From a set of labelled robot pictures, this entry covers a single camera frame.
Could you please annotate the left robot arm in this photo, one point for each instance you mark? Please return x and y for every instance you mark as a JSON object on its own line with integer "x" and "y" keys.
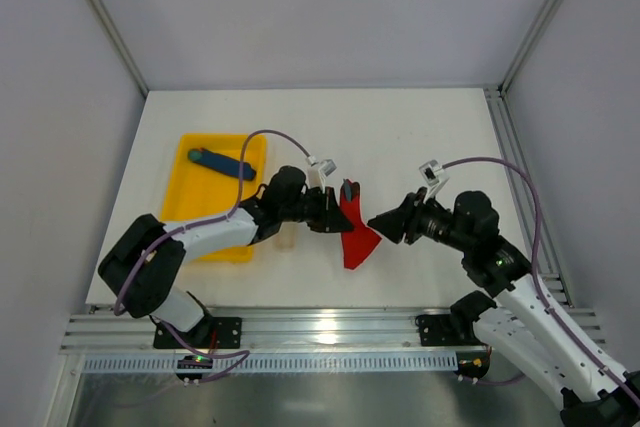
{"x": 142, "y": 267}

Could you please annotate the aluminium front rail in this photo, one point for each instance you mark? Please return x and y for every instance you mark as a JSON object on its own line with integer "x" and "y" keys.
{"x": 262, "y": 329}

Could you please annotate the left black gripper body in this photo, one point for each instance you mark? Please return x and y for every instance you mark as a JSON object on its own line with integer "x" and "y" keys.
{"x": 326, "y": 209}

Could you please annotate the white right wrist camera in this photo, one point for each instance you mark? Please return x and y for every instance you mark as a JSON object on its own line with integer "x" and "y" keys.
{"x": 435, "y": 177}

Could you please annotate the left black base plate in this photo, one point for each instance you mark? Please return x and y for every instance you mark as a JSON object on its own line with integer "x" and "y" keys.
{"x": 220, "y": 332}

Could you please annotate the blue pouch in tray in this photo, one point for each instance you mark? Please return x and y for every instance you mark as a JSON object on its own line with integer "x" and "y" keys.
{"x": 227, "y": 166}

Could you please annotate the controller board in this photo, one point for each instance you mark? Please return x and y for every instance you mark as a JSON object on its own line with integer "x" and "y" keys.
{"x": 193, "y": 368}
{"x": 473, "y": 364}

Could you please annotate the red paper napkin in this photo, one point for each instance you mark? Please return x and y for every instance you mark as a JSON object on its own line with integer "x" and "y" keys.
{"x": 358, "y": 245}

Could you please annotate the aluminium frame post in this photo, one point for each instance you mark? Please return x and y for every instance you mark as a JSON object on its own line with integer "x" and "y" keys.
{"x": 118, "y": 44}
{"x": 534, "y": 34}

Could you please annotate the right aluminium side rail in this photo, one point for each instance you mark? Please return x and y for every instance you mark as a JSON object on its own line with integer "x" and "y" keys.
{"x": 512, "y": 152}

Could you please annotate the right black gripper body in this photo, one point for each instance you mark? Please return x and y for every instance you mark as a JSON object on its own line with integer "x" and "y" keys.
{"x": 410, "y": 218}

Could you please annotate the left aluminium frame post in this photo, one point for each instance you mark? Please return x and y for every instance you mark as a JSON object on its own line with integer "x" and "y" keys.
{"x": 118, "y": 44}

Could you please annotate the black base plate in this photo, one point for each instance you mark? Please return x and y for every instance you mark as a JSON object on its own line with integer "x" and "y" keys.
{"x": 220, "y": 332}
{"x": 445, "y": 330}

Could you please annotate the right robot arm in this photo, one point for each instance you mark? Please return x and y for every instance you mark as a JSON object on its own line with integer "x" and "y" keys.
{"x": 513, "y": 312}

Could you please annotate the right controller board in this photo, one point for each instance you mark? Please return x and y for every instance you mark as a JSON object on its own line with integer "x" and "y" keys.
{"x": 473, "y": 364}

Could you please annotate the slotted cable duct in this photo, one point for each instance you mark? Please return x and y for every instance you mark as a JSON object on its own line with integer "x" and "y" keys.
{"x": 286, "y": 362}

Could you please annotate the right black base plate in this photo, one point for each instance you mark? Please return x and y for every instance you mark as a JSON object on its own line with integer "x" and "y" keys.
{"x": 445, "y": 330}

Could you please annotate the left controller board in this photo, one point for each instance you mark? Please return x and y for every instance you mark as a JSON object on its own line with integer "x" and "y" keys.
{"x": 193, "y": 368}

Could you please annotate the yellow plastic tray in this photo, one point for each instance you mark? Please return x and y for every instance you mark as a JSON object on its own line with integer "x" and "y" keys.
{"x": 194, "y": 191}

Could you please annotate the right aluminium frame post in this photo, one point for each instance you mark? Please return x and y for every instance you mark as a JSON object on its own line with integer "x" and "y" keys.
{"x": 534, "y": 34}

